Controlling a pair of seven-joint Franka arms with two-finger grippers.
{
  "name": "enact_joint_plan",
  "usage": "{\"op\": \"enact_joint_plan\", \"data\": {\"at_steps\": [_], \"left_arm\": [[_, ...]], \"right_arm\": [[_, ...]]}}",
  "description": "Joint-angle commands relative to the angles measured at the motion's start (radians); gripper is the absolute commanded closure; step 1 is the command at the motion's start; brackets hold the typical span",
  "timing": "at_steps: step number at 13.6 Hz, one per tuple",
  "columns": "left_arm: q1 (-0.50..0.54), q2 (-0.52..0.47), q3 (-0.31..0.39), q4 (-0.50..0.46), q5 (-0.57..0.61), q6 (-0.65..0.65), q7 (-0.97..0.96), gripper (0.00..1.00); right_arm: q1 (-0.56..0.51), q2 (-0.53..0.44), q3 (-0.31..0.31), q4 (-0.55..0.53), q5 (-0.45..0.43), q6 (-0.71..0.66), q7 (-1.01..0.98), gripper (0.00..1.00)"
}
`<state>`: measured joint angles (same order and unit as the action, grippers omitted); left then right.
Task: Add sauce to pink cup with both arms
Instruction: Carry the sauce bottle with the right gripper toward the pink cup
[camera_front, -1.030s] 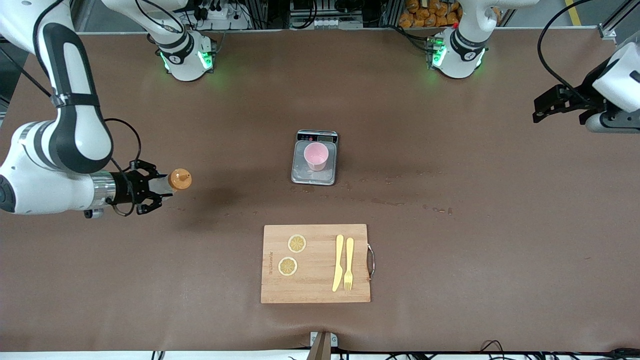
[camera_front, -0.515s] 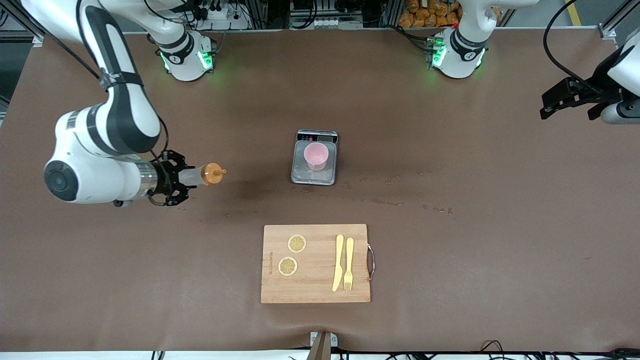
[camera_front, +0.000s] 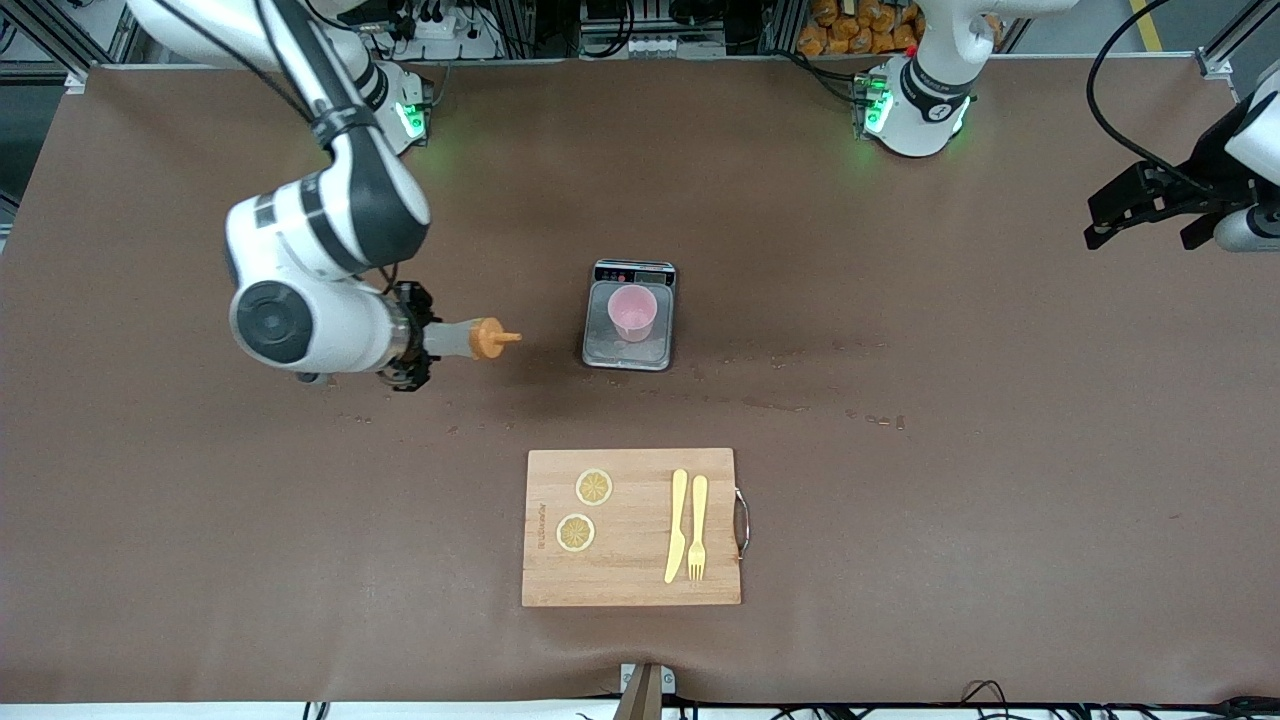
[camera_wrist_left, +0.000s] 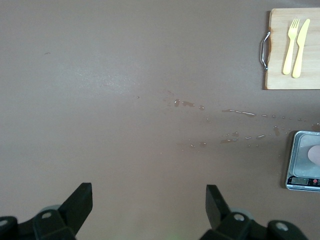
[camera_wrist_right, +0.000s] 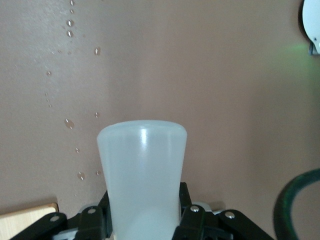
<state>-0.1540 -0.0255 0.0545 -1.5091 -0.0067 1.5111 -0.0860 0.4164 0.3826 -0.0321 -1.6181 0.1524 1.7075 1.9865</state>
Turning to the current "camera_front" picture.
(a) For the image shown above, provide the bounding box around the sauce bottle with orange cap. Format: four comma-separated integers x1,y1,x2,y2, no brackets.
422,317,523,361

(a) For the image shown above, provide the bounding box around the pink plastic cup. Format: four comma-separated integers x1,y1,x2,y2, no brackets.
607,284,659,344

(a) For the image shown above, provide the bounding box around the silver digital kitchen scale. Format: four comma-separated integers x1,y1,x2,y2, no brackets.
582,259,678,372

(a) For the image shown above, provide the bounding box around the white power strip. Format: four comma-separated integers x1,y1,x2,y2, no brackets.
395,0,501,61

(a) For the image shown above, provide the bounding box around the wooden cutting board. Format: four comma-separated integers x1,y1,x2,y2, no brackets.
521,448,751,608

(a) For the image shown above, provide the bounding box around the yellow plastic knife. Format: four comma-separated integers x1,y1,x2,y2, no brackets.
664,469,690,585

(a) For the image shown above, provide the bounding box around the pile of orange packets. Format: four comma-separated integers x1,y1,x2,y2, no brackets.
797,0,926,57

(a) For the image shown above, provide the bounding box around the yellow plastic fork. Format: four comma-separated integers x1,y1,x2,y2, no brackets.
687,475,709,583

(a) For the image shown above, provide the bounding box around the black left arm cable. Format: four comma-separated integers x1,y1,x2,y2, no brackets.
1087,0,1216,196

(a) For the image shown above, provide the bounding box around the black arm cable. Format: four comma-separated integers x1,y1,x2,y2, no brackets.
255,0,376,146
1087,0,1216,196

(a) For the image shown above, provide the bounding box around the aluminium frame post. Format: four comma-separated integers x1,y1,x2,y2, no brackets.
0,0,93,93
1197,0,1280,81

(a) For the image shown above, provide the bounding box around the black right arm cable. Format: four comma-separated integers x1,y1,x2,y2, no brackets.
255,0,376,146

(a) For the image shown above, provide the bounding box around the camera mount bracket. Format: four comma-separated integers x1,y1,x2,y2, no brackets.
615,662,677,720

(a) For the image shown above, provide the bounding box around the black cable loop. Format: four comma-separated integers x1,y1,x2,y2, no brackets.
958,680,1013,720

